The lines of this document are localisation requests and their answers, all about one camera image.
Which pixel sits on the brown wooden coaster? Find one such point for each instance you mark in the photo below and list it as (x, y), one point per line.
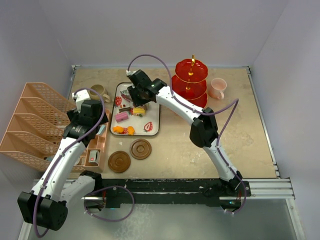
(119, 162)
(140, 149)

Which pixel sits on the purple cake slice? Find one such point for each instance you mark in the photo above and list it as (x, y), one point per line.
(126, 95)

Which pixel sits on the pink desk organizer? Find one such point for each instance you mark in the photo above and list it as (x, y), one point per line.
(36, 127)

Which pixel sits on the red three-tier cake stand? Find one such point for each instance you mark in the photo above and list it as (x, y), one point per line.
(189, 80)

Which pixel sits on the black base frame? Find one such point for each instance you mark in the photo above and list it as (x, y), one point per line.
(209, 192)

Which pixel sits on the orange fish cake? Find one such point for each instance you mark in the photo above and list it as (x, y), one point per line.
(130, 131)
(118, 129)

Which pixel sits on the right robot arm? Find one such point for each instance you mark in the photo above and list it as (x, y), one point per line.
(203, 125)

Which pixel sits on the small grey box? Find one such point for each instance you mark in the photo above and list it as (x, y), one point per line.
(94, 156)

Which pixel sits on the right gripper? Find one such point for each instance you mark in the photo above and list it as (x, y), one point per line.
(132, 90)

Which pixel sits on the pink mug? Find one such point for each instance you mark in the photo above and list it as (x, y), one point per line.
(217, 88)

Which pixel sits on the beige ceramic mug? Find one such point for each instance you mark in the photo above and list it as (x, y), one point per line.
(98, 91)

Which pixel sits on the brown wooden coaster left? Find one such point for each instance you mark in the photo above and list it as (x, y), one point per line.
(119, 162)

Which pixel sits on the yellow cake slice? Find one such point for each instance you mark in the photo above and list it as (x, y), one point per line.
(138, 111)

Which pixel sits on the white strawberry tray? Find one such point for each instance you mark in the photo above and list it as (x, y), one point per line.
(148, 125)

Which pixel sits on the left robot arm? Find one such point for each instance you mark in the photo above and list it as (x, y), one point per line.
(46, 205)

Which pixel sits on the brown wooden coaster right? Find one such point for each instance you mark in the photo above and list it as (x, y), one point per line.
(140, 149)

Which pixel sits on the orange fish cake left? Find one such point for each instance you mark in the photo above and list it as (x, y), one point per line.
(118, 129)

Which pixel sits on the metal tongs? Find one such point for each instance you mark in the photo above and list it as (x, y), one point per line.
(145, 106)

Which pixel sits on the chocolate cake slice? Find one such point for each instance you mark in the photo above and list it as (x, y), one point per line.
(125, 109)

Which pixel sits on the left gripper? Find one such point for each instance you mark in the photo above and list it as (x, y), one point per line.
(73, 114)

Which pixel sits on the pink cake slice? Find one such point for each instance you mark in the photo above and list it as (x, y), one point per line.
(121, 116)

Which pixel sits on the orange fish cake right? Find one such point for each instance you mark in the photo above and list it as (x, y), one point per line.
(130, 131)

